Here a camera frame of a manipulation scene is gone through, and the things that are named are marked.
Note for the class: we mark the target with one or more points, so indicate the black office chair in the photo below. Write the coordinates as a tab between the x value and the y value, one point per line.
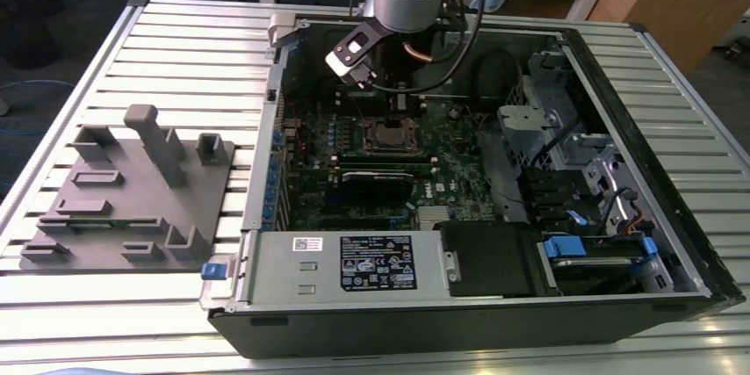
30	19

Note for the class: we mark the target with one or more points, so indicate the white barcode sticker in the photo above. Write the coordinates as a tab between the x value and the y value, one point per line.
308	244

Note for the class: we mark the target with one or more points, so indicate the black PC case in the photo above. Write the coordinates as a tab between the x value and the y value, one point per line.
410	335

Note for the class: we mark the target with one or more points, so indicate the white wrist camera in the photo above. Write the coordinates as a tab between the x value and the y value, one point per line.
344	65

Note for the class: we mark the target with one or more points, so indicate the CPU socket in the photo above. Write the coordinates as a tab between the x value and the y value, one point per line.
394	152

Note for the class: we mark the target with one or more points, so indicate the silver power supply unit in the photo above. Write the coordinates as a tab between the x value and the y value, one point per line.
276	278

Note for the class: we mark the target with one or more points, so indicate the black plastic shroud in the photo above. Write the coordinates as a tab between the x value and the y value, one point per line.
493	261

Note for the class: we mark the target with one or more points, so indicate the hard disk in blue carrier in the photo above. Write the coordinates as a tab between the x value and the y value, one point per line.
562	247

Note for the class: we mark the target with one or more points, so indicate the green motherboard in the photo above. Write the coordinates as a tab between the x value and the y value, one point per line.
464	182

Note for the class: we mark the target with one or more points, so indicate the blue case latch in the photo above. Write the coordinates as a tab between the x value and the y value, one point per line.
213	271

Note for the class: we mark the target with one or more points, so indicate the silver chipset heatsink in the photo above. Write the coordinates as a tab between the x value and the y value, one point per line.
436	214

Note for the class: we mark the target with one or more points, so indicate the black graphics card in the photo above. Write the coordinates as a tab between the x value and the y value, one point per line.
376	188

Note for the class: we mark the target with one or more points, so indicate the black power supply label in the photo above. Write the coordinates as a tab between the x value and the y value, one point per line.
378	263

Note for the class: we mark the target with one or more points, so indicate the grey parts rack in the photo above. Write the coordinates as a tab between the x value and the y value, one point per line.
147	199

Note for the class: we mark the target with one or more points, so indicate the silver drive cage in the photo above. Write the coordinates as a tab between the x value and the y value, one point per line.
522	118

